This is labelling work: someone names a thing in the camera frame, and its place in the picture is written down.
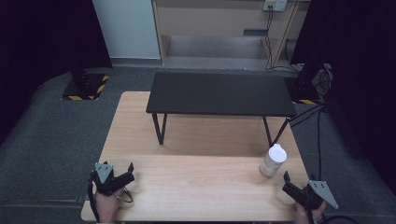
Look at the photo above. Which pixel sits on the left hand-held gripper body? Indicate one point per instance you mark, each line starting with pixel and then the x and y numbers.
pixel 109 183

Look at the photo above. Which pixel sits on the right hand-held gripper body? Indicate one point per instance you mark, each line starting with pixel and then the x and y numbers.
pixel 311 194

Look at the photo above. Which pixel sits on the white cup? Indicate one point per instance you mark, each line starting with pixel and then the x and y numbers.
pixel 274 161

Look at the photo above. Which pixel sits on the person's right hand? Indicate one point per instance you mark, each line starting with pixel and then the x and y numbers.
pixel 303 214

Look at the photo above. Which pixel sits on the person's left hand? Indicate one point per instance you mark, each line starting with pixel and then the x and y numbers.
pixel 107 206

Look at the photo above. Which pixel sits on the black stand with striped base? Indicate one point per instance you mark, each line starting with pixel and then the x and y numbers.
pixel 83 87
pixel 305 90

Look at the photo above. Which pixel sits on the black shelf with metal legs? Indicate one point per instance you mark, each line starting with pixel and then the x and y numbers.
pixel 219 93

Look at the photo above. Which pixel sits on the black curtain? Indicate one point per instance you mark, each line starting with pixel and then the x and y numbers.
pixel 40 46
pixel 361 77

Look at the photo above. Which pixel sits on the white panel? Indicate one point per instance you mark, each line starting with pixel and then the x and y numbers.
pixel 127 28

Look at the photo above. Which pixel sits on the wooden desk frame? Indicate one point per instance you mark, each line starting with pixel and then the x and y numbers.
pixel 214 18

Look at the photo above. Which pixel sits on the white wall socket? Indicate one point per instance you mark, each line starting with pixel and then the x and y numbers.
pixel 275 5

